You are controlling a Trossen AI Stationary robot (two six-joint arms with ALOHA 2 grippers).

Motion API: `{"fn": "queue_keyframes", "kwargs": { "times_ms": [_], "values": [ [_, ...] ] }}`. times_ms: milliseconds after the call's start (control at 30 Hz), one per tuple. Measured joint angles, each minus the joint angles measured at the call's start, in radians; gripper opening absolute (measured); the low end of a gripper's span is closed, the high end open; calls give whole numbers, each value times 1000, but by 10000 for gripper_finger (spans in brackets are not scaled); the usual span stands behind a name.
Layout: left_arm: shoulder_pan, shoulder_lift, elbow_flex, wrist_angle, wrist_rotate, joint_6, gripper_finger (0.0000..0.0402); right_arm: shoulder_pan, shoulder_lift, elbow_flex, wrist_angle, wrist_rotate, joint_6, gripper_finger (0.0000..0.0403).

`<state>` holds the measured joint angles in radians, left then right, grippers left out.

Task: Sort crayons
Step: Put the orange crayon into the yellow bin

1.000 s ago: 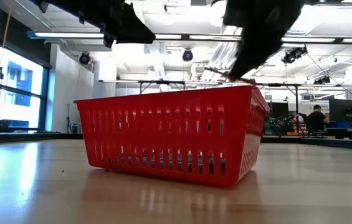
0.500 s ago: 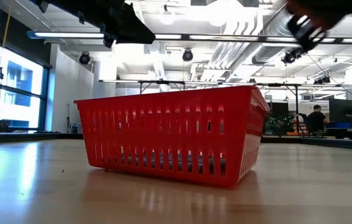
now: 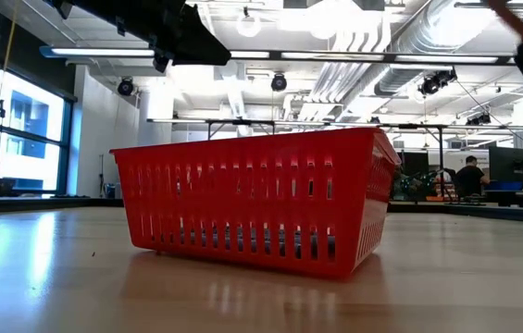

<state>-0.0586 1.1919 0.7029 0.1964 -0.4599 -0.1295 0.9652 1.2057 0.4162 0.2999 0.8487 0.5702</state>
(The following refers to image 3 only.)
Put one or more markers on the black aluminium rig frame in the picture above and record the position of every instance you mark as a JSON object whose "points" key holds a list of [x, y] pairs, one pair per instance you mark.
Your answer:
{"points": [[34, 203]]}

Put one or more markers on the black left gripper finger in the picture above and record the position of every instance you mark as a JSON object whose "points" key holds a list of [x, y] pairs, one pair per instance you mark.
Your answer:
{"points": [[201, 46]]}

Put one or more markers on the black ceiling spotlight cluster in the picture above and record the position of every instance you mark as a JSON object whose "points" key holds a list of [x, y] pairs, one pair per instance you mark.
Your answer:
{"points": [[437, 81], [478, 119]]}

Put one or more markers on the large window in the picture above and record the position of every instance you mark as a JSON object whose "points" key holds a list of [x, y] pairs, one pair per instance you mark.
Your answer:
{"points": [[25, 139]]}

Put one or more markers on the silver round ceiling duct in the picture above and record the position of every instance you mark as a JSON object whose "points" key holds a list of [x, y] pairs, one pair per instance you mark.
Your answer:
{"points": [[400, 78]]}

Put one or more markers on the blue bin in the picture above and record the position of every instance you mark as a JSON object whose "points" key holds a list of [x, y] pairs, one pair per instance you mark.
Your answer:
{"points": [[504, 185]]}

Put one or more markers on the person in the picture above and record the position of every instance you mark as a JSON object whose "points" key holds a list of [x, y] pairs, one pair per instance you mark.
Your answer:
{"points": [[469, 178]]}

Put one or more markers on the black computer monitor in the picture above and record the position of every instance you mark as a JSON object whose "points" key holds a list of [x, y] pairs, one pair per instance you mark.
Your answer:
{"points": [[515, 162]]}

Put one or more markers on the white ceiling conduit bundle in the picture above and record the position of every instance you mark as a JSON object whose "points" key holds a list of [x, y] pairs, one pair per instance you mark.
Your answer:
{"points": [[344, 88]]}

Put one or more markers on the red plastic basket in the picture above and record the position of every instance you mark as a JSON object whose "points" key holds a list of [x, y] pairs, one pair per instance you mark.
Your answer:
{"points": [[256, 208]]}

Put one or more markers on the overhead LED light bar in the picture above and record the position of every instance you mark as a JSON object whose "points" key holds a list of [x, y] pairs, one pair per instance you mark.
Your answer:
{"points": [[289, 55]]}

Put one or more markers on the round ceiling lamp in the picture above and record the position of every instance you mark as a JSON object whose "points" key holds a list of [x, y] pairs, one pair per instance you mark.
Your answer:
{"points": [[248, 24]]}

